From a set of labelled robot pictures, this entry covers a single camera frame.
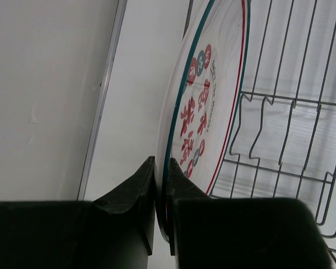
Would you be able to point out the white plate red characters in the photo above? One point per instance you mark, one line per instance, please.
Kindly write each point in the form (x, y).
(201, 98)

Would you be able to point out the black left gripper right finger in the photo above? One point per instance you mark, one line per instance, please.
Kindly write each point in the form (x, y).
(209, 232)

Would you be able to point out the grey wire dish rack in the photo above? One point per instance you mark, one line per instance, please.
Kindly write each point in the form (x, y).
(283, 142)

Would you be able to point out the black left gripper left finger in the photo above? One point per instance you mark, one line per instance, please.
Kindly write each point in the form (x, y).
(113, 231)

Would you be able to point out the aluminium table edge rail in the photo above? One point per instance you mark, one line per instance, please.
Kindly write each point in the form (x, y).
(114, 39)

